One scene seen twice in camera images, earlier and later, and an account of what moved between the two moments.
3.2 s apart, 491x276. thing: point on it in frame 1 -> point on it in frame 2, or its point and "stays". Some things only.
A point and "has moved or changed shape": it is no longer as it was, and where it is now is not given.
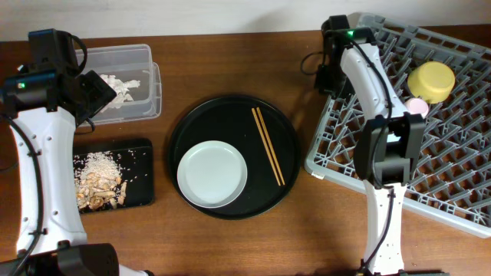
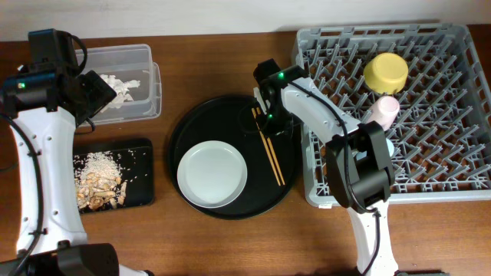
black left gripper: [101, 92] stays
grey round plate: [212, 174] stays
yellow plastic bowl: [432, 81] -> [386, 73]
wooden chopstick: [270, 146] stays
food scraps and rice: [97, 181] stays
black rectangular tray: [136, 157] stays
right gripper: [324, 79] -> [274, 125]
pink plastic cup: [417, 106] has moved or changed shape
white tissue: [120, 88] stays
